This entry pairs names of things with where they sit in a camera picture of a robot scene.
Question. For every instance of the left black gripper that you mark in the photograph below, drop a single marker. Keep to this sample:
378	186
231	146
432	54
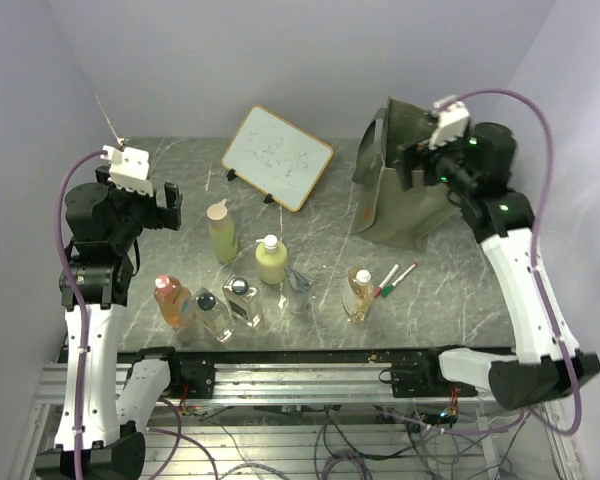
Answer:
167	216

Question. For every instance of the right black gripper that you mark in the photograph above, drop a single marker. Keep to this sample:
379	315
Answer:
410	156

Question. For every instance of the olive canvas bag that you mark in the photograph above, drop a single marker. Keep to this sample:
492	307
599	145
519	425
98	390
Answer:
387	214

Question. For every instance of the yellow-green pump bottle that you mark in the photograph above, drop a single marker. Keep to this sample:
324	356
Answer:
271	257

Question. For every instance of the clear square bottle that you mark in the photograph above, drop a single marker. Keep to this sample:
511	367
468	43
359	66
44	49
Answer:
214	314
243	300

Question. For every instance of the amber bottle white cap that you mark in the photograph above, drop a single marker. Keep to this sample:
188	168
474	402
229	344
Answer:
357	294

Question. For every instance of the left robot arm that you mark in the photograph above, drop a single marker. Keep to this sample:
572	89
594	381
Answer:
101	434

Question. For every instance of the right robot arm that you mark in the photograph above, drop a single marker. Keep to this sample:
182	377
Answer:
475	167

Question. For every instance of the green bottle beige cap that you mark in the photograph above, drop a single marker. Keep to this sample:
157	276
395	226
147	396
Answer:
222	232

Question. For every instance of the orange bottle pink cap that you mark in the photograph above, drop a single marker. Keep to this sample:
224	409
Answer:
174	301

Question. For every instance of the small whiteboard on stand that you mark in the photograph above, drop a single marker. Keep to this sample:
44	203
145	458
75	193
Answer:
277	158

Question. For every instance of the green marker pen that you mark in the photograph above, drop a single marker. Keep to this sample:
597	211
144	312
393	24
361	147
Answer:
386	280

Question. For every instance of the red marker pen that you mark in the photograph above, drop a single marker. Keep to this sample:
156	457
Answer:
388	289

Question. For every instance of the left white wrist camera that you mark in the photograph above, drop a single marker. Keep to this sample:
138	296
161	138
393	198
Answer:
129	169

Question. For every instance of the aluminium mounting rail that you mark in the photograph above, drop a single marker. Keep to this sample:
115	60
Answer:
332	377

